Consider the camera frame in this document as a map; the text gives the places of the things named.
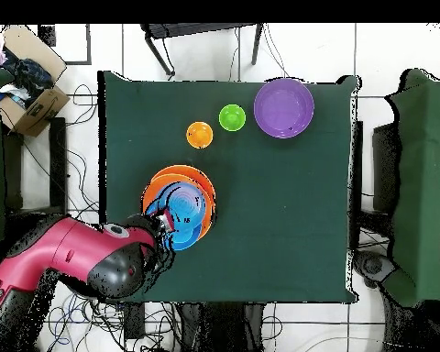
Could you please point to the green cup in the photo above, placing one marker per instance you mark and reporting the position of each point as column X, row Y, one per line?
column 232, row 117

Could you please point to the orange cup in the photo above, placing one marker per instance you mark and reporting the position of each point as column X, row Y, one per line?
column 199, row 135

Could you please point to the large purple bowl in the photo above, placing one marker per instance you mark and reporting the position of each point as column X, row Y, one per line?
column 284, row 108

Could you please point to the large blue bowl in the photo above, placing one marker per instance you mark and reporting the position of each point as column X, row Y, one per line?
column 189, row 244

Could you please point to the black bench frame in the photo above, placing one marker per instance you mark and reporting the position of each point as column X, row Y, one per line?
column 58, row 165

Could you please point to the dark green tablecloth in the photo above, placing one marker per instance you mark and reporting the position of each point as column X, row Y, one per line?
column 278, row 238

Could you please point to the black square floor frame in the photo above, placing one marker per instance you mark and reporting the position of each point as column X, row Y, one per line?
column 47, row 35

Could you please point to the black equipment case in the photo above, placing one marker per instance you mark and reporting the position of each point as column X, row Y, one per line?
column 385, row 165

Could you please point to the blue ribbed-bottom bowl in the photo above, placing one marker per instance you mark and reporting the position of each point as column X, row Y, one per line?
column 187, row 205

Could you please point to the dark blue cloth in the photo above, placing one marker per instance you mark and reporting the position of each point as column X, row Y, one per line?
column 29, row 77

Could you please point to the black metal chair frame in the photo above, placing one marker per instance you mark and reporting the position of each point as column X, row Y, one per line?
column 190, row 29

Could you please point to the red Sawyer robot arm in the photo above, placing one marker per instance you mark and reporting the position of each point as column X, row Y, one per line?
column 77, row 245

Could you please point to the black pedestal foot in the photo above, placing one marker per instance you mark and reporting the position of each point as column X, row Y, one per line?
column 374, row 264

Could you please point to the cardboard box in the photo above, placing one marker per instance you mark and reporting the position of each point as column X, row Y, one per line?
column 40, row 110

